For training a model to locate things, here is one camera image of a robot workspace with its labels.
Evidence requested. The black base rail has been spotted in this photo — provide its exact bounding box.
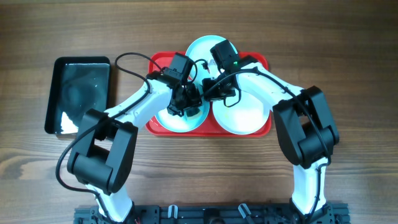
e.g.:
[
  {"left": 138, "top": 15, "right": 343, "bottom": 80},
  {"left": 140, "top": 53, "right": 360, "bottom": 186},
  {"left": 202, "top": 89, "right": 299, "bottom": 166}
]
[{"left": 73, "top": 202, "right": 351, "bottom": 224}]

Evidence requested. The yellow green sponge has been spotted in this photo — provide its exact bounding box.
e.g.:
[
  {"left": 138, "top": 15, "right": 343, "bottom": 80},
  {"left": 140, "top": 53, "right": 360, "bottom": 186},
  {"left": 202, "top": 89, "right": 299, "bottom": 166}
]
[{"left": 185, "top": 108, "right": 201, "bottom": 120}]

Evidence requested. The white plate right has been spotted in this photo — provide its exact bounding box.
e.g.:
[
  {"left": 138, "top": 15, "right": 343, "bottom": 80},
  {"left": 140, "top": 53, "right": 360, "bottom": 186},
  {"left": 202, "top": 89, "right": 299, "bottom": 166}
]
[{"left": 212, "top": 90, "right": 271, "bottom": 135}]

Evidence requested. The red plastic tray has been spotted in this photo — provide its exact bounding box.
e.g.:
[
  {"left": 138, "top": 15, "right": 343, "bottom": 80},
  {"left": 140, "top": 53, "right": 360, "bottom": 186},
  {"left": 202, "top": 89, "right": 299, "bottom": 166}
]
[{"left": 145, "top": 51, "right": 272, "bottom": 138}]

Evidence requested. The black water tray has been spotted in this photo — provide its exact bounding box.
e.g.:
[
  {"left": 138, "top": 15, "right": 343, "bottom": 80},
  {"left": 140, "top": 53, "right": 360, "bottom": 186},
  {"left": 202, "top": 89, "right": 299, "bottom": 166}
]
[{"left": 44, "top": 56, "right": 111, "bottom": 134}]

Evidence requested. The teal plate top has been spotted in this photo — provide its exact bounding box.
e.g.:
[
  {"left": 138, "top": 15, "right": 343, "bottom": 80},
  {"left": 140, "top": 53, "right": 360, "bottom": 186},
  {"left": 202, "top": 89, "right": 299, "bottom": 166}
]
[{"left": 185, "top": 35, "right": 225, "bottom": 85}]

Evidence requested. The teal plate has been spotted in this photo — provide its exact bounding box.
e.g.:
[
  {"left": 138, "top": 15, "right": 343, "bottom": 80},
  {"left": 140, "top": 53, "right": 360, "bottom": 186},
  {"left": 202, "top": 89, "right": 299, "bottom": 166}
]
[
  {"left": 185, "top": 35, "right": 225, "bottom": 85},
  {"left": 155, "top": 99, "right": 210, "bottom": 133}
]

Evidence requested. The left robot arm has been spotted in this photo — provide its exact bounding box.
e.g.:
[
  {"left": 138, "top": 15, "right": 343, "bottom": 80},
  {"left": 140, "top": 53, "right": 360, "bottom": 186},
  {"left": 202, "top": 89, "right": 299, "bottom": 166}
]
[{"left": 64, "top": 72, "right": 203, "bottom": 223}]

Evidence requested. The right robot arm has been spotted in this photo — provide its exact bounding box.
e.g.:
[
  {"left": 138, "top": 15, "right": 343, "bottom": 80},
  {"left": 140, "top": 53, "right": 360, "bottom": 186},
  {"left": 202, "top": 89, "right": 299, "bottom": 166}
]
[{"left": 203, "top": 54, "right": 340, "bottom": 223}]

